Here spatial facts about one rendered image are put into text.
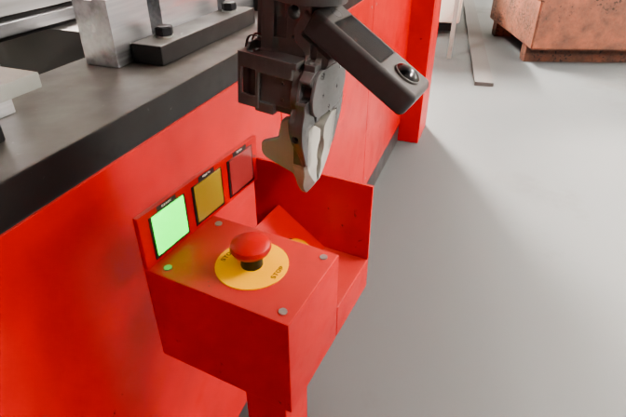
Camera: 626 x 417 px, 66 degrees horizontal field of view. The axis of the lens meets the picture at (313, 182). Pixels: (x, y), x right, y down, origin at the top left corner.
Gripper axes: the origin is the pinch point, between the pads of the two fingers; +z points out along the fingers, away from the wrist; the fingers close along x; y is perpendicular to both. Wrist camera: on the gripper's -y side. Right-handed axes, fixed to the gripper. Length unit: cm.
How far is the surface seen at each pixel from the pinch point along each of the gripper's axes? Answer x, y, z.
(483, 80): -290, 11, 81
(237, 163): -0.2, 9.9, 1.0
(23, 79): 23.0, 8.8, -16.6
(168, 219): 11.7, 9.8, 1.4
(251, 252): 11.2, 0.6, 1.9
